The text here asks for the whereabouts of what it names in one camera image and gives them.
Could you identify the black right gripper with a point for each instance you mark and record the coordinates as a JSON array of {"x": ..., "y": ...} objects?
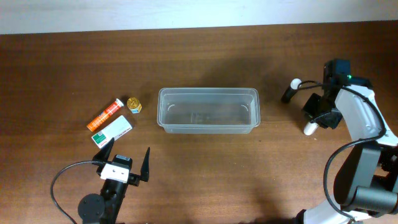
[{"x": 308, "y": 107}]

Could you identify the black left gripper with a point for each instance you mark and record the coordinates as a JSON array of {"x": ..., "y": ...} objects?
[{"x": 134, "y": 179}]

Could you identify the white calamine lotion bottle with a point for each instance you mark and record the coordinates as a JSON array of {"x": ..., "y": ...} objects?
[{"x": 310, "y": 128}]

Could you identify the black tube white cap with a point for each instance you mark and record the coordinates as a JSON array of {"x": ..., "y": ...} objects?
[{"x": 291, "y": 90}]

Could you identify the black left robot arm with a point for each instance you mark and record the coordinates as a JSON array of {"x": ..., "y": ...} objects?
[{"x": 105, "y": 206}]

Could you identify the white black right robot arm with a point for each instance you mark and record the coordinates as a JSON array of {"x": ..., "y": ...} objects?
[{"x": 359, "y": 178}]

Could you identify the clear plastic container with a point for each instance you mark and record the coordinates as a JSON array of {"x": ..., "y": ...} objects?
[{"x": 208, "y": 110}]

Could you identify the white green medicine box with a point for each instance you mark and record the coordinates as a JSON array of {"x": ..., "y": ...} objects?
[{"x": 114, "y": 130}]

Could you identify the orange effervescent tablet tube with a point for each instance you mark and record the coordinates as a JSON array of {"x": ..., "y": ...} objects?
[{"x": 101, "y": 118}]

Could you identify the small gold-lid balm jar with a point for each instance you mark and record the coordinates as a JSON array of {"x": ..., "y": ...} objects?
[{"x": 134, "y": 105}]

